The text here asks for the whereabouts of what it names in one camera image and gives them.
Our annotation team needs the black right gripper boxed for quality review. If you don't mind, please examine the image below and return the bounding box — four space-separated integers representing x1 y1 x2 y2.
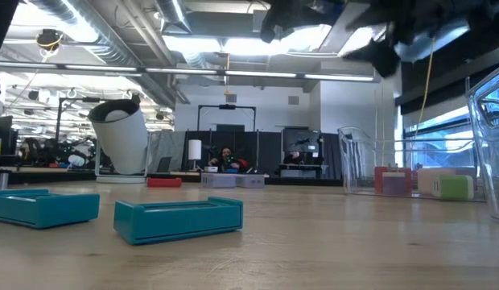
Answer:
260 0 420 78

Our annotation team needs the red charger block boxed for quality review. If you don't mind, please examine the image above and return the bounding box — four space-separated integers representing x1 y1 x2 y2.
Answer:
373 165 414 195

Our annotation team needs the purple charger cube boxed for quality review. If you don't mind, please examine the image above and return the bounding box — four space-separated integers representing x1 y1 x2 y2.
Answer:
236 173 266 189
200 172 237 189
381 172 408 197

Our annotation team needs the pink charger cube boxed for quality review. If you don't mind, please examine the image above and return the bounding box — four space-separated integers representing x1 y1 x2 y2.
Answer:
416 168 456 196

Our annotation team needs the green charger cube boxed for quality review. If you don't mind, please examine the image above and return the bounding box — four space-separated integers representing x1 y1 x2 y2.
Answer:
431 173 475 201

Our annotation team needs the red digital timer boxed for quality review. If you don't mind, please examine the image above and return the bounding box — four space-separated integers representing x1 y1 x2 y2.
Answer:
146 176 183 189

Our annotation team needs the teal digital timer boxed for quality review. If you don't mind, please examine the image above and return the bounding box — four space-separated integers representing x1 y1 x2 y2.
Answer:
113 196 245 246
0 188 101 230

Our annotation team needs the black monitor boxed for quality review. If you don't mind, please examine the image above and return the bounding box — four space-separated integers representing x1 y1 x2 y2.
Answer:
282 127 321 153

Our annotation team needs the clear plastic bin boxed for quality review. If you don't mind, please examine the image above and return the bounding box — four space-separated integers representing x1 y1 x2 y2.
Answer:
336 125 487 203
464 60 499 223

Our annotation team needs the person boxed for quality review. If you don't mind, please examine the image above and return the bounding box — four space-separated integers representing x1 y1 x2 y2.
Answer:
208 146 250 173
283 151 311 165

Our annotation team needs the black background gantry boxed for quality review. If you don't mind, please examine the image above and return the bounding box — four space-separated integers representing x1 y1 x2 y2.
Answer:
196 103 258 132

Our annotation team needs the black partition screen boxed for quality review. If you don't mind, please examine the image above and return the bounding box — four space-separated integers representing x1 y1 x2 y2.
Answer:
184 129 343 180

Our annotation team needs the long ceiling light bar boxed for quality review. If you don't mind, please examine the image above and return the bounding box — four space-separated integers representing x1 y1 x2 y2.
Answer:
0 62 375 82

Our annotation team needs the white cylinder lamp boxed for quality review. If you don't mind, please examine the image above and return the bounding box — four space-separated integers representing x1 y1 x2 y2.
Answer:
187 139 203 171

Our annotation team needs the grey cloth cover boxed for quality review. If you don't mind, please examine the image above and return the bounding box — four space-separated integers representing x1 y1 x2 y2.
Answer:
146 130 187 172

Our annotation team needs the dark laptop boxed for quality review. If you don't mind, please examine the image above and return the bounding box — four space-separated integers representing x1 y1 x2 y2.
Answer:
156 155 173 174

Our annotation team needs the black round ceiling device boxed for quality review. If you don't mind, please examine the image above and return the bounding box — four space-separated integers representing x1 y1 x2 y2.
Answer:
35 28 64 52

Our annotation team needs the yellow hanging cable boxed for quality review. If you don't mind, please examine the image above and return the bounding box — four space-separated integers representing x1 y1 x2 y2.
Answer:
414 38 436 126

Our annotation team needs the silver ventilation duct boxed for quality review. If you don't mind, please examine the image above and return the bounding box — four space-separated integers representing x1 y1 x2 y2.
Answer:
27 0 179 108

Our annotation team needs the black aluminium table frame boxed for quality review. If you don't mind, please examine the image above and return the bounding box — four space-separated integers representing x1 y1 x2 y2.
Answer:
0 168 345 187

